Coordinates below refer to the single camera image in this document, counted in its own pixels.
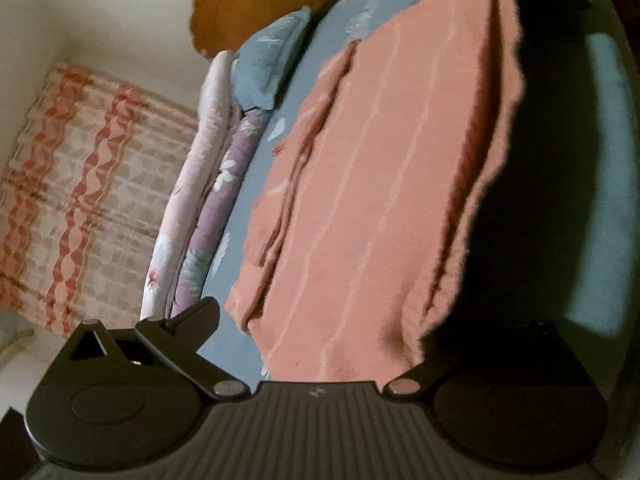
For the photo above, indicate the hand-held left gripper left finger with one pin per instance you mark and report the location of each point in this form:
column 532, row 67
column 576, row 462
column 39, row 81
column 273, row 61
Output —
column 192, row 322

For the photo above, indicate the pink striped knit sweater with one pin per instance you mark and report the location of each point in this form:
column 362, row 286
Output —
column 390, row 185

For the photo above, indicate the pink floral quilt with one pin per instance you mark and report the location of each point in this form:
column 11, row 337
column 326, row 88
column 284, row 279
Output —
column 200, row 170

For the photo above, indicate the patterned beige red curtain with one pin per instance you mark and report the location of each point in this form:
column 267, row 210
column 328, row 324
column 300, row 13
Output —
column 90, row 185

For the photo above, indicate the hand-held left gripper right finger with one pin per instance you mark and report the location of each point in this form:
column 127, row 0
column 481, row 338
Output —
column 415, row 379

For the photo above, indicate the blue floral pillow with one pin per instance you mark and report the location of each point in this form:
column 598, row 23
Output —
column 270, row 60

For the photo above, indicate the wooden headboard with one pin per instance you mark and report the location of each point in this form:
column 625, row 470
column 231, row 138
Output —
column 250, row 0

